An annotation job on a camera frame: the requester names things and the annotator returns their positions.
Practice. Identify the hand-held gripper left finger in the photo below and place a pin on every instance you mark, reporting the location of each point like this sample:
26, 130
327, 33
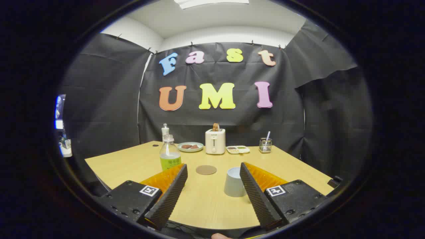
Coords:
167, 199

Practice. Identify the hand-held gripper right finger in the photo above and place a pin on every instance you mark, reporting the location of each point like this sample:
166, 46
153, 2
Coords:
257, 199

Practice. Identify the pale blue cup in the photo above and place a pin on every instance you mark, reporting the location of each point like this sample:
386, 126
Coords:
232, 186

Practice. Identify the green label juice bottle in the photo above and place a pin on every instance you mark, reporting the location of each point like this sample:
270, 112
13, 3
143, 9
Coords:
170, 157

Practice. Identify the round brown coaster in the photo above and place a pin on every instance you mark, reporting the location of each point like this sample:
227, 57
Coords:
206, 170

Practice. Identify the small white green bottle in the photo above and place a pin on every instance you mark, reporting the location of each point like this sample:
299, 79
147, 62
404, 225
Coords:
165, 130

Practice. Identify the wooden table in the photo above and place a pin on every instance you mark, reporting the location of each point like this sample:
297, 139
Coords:
212, 207

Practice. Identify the pale green plate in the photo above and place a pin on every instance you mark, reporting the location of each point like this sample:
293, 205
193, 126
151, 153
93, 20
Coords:
186, 150

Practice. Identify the white divided tray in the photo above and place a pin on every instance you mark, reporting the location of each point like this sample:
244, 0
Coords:
238, 150

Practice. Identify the white straw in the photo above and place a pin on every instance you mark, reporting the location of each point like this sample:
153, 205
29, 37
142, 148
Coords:
268, 134

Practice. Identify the white toaster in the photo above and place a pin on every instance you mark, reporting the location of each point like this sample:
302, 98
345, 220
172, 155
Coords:
215, 142

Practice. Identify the small black box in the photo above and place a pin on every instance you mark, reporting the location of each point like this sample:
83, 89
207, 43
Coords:
334, 182

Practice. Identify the toast slice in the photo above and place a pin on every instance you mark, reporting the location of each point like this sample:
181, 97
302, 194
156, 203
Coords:
215, 126

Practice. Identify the lit monitor screen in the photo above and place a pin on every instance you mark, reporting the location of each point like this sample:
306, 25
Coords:
59, 111

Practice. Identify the ceiling light panel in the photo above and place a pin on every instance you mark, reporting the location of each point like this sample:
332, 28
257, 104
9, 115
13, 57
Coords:
209, 2

